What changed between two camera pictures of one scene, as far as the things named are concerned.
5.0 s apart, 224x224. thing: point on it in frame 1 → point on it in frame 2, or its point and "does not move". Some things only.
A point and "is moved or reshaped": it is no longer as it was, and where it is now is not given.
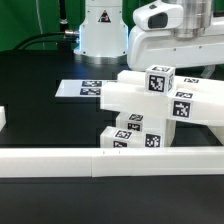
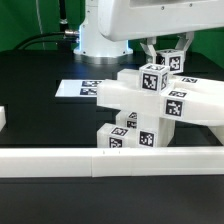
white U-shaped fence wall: x=108 y=161 does not move
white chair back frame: x=195 y=99 does not move
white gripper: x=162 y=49 → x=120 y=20
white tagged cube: x=116 y=137 is moved or reshaped
